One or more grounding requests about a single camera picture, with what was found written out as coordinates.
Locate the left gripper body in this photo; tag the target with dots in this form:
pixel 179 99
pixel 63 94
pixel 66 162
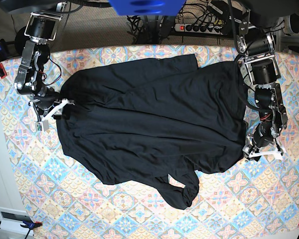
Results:
pixel 255 142

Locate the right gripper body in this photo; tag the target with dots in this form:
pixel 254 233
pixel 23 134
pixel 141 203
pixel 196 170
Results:
pixel 49 106

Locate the black t-shirt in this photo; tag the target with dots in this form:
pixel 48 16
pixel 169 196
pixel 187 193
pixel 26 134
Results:
pixel 155 121

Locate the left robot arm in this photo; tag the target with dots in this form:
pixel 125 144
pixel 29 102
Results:
pixel 256 48

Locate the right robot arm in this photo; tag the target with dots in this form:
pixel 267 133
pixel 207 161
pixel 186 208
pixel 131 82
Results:
pixel 30 81

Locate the patterned tablecloth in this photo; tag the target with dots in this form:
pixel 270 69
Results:
pixel 251 199

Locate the black round stool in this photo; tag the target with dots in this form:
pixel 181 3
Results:
pixel 20 40

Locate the lower left table clamp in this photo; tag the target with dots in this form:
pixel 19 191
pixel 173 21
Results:
pixel 27 225

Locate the white power strip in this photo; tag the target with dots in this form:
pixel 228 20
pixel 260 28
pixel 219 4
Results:
pixel 189 28

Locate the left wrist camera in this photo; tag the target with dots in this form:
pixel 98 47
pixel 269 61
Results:
pixel 279 155

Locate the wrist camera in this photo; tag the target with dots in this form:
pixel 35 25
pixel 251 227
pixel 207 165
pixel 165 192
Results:
pixel 42 125
pixel 279 155

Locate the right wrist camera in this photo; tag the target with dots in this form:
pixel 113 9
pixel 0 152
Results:
pixel 42 125

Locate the white wall outlet box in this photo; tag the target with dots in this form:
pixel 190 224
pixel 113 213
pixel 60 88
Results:
pixel 13 215

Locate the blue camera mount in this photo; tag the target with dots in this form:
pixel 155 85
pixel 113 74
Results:
pixel 147 7

